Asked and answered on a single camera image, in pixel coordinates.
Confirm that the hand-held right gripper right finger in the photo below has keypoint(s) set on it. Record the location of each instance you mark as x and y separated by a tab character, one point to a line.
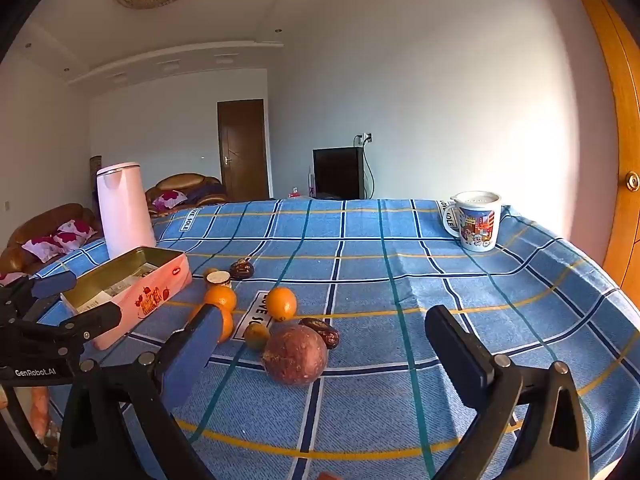
457	355

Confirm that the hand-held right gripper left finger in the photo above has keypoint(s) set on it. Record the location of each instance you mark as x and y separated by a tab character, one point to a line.
202	332

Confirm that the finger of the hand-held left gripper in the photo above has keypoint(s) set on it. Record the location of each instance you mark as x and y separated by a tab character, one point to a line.
92	321
52	284

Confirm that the orange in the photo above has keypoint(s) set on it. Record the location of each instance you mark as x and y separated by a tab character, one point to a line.
281	303
221	297
226	327

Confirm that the small greenish yellow fruit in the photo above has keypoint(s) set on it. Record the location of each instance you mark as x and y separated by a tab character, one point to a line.
256	336

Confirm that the small jar with cork lid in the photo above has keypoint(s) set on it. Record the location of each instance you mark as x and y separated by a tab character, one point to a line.
219	279

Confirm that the pink tin box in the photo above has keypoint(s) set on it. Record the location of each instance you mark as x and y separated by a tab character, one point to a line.
150	300

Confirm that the dark brown round fruit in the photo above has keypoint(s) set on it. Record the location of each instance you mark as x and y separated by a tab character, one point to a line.
242	269

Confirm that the reddish brown passion fruit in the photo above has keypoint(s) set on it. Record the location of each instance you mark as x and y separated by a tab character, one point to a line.
295	356

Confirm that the dried dark date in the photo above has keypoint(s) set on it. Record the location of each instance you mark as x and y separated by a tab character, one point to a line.
312	325
330	338

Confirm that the pink floral pillow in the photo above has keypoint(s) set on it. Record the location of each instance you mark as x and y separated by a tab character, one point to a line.
42	247
75	232
169	200
10	278

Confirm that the newspaper lining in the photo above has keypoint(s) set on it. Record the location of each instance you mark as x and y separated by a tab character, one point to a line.
122	285

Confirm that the brown leather sofa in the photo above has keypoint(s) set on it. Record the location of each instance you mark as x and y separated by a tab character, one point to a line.
35	225

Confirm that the pink electric kettle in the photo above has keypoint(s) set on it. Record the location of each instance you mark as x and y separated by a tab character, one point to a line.
125	210

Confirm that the blue plaid tablecloth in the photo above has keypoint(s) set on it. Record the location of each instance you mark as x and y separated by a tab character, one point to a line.
375	285

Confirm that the white printed mug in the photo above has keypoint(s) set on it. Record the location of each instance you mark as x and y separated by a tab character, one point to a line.
475	225

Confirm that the brown leather armchair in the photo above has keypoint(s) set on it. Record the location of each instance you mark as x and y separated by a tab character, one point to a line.
187	185

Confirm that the dark brown wooden door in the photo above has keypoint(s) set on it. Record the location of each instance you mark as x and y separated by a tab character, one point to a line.
242	150

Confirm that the black television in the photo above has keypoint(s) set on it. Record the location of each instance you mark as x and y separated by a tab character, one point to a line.
337	172

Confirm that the brass door knob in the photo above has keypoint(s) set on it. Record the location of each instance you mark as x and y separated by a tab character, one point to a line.
632	180

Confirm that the light wooden door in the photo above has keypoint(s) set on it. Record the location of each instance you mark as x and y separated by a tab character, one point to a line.
617	125

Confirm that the brown wall hanging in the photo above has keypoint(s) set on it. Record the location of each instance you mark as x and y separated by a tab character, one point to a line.
95	167

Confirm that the wall power socket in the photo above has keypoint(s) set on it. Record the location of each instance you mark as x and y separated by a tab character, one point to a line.
366	136

